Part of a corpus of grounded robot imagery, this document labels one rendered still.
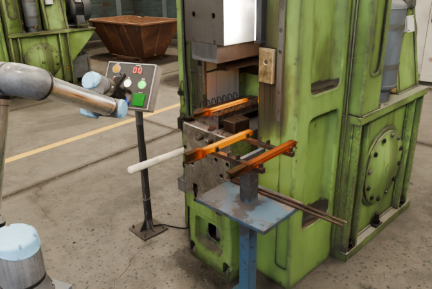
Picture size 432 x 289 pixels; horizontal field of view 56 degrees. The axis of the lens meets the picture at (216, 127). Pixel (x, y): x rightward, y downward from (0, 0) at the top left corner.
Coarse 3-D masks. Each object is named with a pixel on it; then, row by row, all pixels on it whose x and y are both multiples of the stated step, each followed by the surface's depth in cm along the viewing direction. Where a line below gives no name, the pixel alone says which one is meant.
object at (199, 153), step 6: (240, 132) 191; (246, 132) 191; (252, 132) 193; (228, 138) 184; (234, 138) 184; (240, 138) 188; (210, 144) 178; (216, 144) 177; (222, 144) 179; (228, 144) 182; (192, 150) 169; (198, 150) 169; (204, 150) 170; (210, 150) 174; (186, 156) 166; (192, 156) 168; (198, 156) 171; (204, 156) 171; (186, 162) 167
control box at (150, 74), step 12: (108, 72) 251; (120, 72) 248; (132, 72) 245; (144, 72) 242; (156, 72) 241; (132, 84) 243; (156, 84) 243; (132, 96) 242; (156, 96) 245; (132, 108) 240; (144, 108) 238
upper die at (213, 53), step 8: (192, 48) 216; (200, 48) 212; (208, 48) 207; (216, 48) 203; (224, 48) 206; (232, 48) 210; (240, 48) 214; (248, 48) 218; (256, 48) 223; (192, 56) 218; (200, 56) 213; (208, 56) 209; (216, 56) 204; (224, 56) 207; (232, 56) 211; (240, 56) 216; (248, 56) 220
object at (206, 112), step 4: (240, 100) 235; (244, 100) 236; (224, 104) 228; (228, 104) 228; (232, 104) 229; (204, 108) 220; (212, 108) 222; (216, 108) 222; (220, 108) 224; (196, 112) 214; (200, 112) 214; (204, 112) 217; (208, 112) 218; (196, 116) 214; (200, 116) 215; (204, 116) 217
